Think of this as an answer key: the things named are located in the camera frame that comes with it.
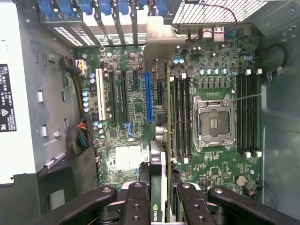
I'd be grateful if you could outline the red and black wire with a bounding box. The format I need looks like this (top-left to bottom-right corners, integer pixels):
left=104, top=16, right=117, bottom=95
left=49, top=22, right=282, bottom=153
left=187, top=1, right=239, bottom=45

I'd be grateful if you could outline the green motherboard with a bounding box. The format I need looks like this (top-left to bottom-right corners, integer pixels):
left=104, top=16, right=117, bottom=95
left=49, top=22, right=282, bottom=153
left=75, top=23, right=264, bottom=202

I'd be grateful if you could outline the silver chipset heatsink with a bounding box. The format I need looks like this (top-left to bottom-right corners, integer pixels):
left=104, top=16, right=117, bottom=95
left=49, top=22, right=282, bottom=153
left=115, top=144, right=144, bottom=172

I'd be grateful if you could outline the metal expansion slot cover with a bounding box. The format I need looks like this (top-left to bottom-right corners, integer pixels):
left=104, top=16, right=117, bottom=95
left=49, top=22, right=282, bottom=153
left=53, top=26, right=83, bottom=47
left=69, top=26, right=97, bottom=46

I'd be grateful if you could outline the round coin battery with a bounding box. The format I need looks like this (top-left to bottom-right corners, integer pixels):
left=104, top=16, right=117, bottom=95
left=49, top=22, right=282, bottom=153
left=235, top=175, right=247, bottom=187

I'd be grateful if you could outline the long black expansion slot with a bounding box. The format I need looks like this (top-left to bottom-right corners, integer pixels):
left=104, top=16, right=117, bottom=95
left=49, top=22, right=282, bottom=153
left=107, top=70, right=120, bottom=126
left=156, top=81, right=163, bottom=106
left=120, top=70, right=129, bottom=124

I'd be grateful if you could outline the dark grey open PC case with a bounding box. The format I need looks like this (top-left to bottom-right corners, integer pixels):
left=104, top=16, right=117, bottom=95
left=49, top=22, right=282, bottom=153
left=0, top=0, right=300, bottom=225

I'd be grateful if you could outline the black plastic air shroud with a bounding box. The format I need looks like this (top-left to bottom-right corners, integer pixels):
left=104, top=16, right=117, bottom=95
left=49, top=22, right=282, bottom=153
left=35, top=147, right=99, bottom=225

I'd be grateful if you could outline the white expansion slot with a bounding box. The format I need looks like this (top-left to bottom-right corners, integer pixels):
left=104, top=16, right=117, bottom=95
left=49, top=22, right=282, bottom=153
left=95, top=68, right=107, bottom=122

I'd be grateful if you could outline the blue expansion slot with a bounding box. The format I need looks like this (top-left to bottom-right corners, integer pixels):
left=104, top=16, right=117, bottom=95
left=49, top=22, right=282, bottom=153
left=144, top=71, right=155, bottom=125

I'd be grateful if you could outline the black sleeved power cable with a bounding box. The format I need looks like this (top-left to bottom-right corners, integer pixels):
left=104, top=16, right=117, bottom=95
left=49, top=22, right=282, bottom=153
left=59, top=56, right=88, bottom=118

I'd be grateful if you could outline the thin metal locking lever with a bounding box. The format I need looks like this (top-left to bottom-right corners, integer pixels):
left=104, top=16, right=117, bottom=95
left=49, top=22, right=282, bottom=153
left=233, top=93, right=263, bottom=101

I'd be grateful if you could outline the black RAM slot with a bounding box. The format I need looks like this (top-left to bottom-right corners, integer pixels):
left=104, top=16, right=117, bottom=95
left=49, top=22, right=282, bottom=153
left=242, top=70, right=248, bottom=158
left=175, top=74, right=181, bottom=160
left=236, top=75, right=242, bottom=153
left=247, top=75, right=254, bottom=153
left=254, top=69, right=262, bottom=158
left=186, top=72, right=192, bottom=165
left=180, top=72, right=187, bottom=162

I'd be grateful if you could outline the coloured power wire bundle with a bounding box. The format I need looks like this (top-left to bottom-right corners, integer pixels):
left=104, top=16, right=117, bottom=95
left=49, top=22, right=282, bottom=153
left=66, top=119, right=90, bottom=155

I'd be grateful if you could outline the metal CPU socket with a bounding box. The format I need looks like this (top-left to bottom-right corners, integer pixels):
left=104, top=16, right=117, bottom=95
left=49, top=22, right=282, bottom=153
left=192, top=93, right=237, bottom=152

